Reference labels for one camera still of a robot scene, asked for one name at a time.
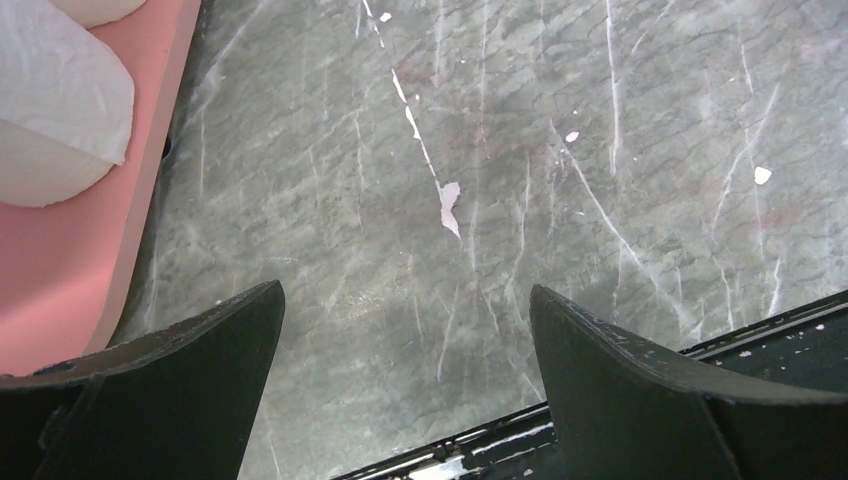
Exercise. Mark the white paper roll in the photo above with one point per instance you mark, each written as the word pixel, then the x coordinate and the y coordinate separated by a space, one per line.
pixel 67 106
pixel 93 13

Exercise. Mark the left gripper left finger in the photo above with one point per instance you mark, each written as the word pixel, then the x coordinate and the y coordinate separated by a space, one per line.
pixel 177 403

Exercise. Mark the pink three-tier shelf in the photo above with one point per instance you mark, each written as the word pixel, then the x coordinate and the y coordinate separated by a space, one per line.
pixel 66 268

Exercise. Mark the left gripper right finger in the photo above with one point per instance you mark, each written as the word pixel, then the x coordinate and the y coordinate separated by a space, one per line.
pixel 624 407

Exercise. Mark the white paper roll bottom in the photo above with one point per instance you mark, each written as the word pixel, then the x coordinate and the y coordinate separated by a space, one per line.
pixel 67 106

